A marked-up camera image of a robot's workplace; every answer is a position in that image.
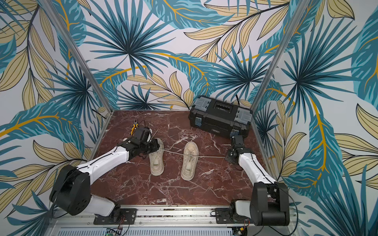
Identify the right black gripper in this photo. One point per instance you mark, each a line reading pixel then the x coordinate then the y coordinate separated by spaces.
pixel 231 158

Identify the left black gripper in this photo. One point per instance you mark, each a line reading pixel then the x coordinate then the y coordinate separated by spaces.
pixel 155 146

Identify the beige sneaker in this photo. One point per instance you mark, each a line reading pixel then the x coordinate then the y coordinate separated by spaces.
pixel 190 158
pixel 156 160

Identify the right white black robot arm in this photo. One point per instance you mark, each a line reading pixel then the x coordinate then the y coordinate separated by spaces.
pixel 269 203

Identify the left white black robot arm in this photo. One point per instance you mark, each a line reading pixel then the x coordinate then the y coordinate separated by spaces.
pixel 72 190

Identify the black grey toolbox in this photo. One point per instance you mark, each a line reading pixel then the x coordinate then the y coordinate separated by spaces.
pixel 220 118

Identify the yellow handled pliers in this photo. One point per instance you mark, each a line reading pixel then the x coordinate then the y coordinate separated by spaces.
pixel 135 126

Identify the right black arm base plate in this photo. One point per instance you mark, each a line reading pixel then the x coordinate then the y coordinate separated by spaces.
pixel 229 216

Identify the aluminium front rail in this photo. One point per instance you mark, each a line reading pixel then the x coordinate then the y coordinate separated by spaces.
pixel 167 221

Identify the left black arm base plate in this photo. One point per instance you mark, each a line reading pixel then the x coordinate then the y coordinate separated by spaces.
pixel 119 216

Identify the right aluminium corner post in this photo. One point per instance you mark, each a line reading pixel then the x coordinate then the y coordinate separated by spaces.
pixel 295 20

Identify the aluminium corner post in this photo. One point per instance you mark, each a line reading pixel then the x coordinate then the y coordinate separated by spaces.
pixel 295 20
pixel 63 31

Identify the left aluminium corner post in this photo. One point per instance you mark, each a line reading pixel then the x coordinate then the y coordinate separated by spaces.
pixel 63 31

